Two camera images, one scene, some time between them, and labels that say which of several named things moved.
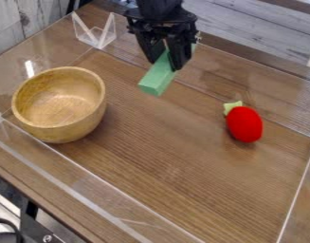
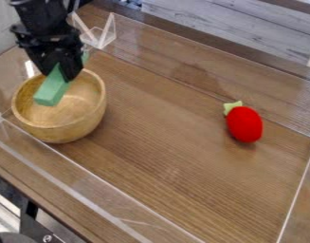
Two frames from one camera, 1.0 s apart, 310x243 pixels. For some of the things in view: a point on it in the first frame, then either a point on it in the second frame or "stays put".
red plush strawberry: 243,121 stays put
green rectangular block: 160,74 to 56,83
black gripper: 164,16 to 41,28
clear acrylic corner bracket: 94,37 stays put
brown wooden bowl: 58,103 stays put
